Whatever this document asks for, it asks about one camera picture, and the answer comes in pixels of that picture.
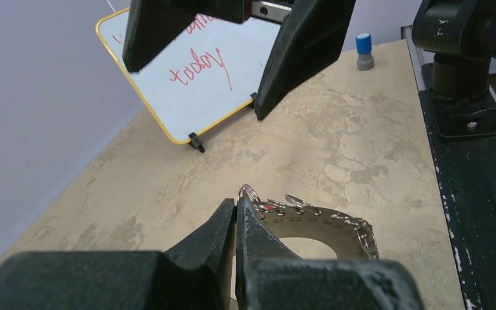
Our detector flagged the silver disc with keyrings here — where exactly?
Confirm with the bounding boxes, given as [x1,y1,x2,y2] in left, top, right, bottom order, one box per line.
[238,184,379,259]

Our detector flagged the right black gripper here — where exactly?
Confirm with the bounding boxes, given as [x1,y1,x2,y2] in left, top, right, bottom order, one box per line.
[122,0,355,121]

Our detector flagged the keys with red green tags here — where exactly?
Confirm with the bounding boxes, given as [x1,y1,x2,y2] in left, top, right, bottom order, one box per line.
[260,205,274,212]

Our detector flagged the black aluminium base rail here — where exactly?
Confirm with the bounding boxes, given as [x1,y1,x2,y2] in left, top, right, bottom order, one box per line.
[400,26,496,309]

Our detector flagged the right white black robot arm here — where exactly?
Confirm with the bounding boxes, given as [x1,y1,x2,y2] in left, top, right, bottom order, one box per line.
[122,0,496,120]

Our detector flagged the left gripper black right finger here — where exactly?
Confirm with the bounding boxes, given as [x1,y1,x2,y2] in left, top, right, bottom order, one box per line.
[235,198,424,309]

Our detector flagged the whiteboard with red writing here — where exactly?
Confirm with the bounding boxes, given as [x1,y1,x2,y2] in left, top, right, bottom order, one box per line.
[95,9,280,145]

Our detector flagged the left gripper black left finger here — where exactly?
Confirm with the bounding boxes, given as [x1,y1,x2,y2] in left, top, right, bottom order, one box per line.
[0,198,236,309]

